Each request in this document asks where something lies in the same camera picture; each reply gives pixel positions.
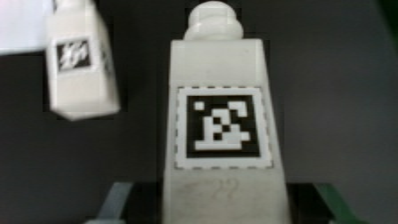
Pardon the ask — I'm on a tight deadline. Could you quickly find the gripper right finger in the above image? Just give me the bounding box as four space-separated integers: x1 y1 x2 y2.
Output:
289 183 370 224

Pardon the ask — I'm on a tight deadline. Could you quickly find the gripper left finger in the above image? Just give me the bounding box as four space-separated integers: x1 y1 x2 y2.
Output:
86 181 164 224

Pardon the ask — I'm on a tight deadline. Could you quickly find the white table leg with tag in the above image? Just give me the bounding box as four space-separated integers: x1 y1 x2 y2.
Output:
162 1 294 224

